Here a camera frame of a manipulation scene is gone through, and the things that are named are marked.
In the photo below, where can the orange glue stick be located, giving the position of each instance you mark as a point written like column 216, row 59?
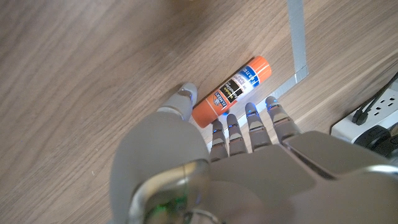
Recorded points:
column 230, row 91

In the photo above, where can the grey tape outline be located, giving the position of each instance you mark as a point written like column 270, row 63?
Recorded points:
column 297, row 31

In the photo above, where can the black power adapter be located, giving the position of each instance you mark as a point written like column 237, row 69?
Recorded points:
column 373, row 138

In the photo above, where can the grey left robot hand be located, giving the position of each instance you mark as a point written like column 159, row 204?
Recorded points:
column 248, row 180

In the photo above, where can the white power strip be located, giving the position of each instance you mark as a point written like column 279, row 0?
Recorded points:
column 382, row 109

